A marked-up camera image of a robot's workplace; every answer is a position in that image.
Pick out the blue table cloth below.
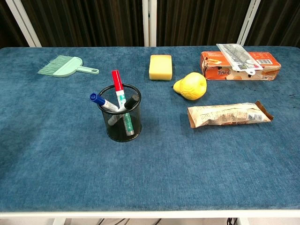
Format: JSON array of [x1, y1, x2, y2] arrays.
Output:
[[0, 46, 300, 213]]

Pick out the black mesh pen holder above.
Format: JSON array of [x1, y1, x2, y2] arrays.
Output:
[[97, 84, 143, 142]]

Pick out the orange cardboard snack box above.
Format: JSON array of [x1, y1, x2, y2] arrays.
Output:
[[200, 51, 282, 81]]

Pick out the clear plastic blister pack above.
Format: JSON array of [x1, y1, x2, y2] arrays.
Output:
[[216, 43, 263, 75]]

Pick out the dark pleated curtain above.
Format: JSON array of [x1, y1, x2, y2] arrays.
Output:
[[0, 0, 300, 49]]

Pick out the blue cap marker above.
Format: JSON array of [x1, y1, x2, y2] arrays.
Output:
[[90, 93, 120, 112]]

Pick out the beige snack wrapper bag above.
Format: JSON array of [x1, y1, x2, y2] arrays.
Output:
[[187, 100, 274, 128]]

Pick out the black cap marker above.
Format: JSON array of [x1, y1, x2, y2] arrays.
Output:
[[108, 94, 140, 126]]

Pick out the red cap marker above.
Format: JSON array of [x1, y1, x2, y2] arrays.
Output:
[[111, 69, 135, 136]]

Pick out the white slanted frame post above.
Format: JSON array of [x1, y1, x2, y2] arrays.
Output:
[[237, 0, 262, 46], [5, 0, 42, 48]]

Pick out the yellow pear toy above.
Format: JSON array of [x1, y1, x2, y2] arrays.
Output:
[[173, 72, 208, 101]]

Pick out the yellow sponge block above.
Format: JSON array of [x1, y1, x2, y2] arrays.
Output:
[[149, 54, 173, 82]]

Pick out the white upright frame post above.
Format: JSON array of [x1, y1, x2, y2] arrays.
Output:
[[142, 0, 157, 47]]

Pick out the mint green dustpan brush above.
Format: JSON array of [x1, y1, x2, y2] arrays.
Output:
[[37, 55, 100, 77]]

